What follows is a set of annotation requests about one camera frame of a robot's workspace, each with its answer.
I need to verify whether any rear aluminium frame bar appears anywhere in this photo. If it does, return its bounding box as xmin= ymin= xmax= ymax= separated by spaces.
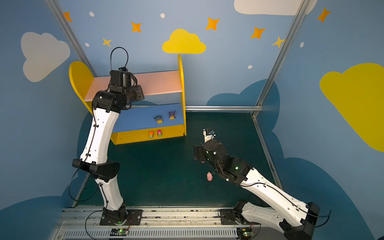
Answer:
xmin=128 ymin=104 xmax=264 ymax=113

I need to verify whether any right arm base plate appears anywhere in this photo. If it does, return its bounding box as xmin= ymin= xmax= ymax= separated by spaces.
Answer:
xmin=218 ymin=209 xmax=250 ymax=225

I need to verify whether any left aluminium frame post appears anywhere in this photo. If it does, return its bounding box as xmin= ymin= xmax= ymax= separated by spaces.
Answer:
xmin=45 ymin=0 xmax=97 ymax=77

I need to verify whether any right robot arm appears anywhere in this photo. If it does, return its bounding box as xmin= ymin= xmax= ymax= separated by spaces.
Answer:
xmin=194 ymin=139 xmax=320 ymax=240

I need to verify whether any right circuit board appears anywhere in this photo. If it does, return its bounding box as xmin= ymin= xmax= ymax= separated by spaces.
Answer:
xmin=236 ymin=228 xmax=254 ymax=240

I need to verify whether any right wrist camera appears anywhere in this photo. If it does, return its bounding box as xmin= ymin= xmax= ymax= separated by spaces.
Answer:
xmin=203 ymin=128 xmax=216 ymax=143

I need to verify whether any right aluminium frame post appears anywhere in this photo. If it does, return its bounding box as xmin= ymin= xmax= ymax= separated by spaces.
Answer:
xmin=252 ymin=0 xmax=312 ymax=120

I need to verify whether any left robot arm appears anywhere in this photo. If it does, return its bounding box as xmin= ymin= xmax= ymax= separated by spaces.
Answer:
xmin=72 ymin=67 xmax=144 ymax=225

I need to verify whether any aluminium frame post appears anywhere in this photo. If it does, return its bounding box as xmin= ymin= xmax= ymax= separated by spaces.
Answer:
xmin=252 ymin=0 xmax=312 ymax=120
xmin=45 ymin=0 xmax=97 ymax=77

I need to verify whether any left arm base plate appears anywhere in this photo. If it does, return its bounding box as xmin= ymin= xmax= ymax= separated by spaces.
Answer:
xmin=100 ymin=209 xmax=143 ymax=226

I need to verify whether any purple yellow star toy figure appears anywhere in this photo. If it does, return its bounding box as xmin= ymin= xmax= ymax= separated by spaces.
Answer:
xmin=169 ymin=111 xmax=176 ymax=120

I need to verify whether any blue yellow toy figure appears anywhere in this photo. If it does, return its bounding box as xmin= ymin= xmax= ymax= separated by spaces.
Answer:
xmin=154 ymin=115 xmax=163 ymax=124

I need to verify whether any yellow toy shelf unit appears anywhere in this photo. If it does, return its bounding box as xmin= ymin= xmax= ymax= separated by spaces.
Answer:
xmin=69 ymin=56 xmax=187 ymax=145

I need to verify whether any aluminium front rail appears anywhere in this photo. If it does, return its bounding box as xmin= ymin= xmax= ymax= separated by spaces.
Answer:
xmin=50 ymin=207 xmax=269 ymax=240

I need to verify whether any left circuit board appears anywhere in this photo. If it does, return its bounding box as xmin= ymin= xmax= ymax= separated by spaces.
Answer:
xmin=110 ymin=228 xmax=129 ymax=238

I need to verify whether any circuit board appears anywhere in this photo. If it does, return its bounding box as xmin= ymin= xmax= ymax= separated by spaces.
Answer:
xmin=110 ymin=228 xmax=129 ymax=238
xmin=236 ymin=228 xmax=254 ymax=240

